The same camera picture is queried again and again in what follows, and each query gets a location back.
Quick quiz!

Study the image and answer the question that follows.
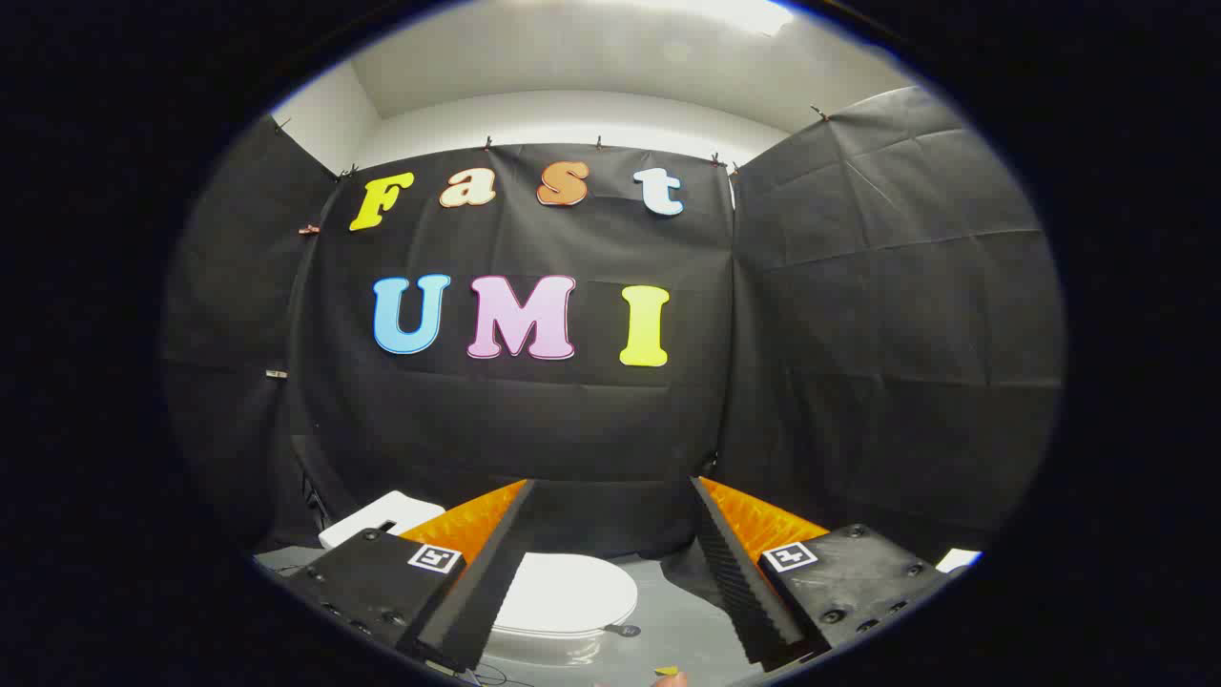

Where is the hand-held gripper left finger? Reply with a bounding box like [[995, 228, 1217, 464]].
[[282, 479, 537, 674]]

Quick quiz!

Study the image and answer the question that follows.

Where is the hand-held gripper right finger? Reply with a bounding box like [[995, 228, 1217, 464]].
[[689, 475, 950, 669]]

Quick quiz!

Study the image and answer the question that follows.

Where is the white toilet lid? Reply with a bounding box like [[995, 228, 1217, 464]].
[[491, 552, 638, 638]]

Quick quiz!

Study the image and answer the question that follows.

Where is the white toilet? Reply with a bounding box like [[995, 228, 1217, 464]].
[[320, 489, 638, 669]]

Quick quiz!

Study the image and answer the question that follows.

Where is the black backdrop cloth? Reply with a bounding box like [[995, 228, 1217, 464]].
[[162, 86, 1065, 573]]

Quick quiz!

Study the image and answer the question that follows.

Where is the thin black floor cable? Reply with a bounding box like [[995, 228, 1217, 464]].
[[467, 663, 537, 687]]

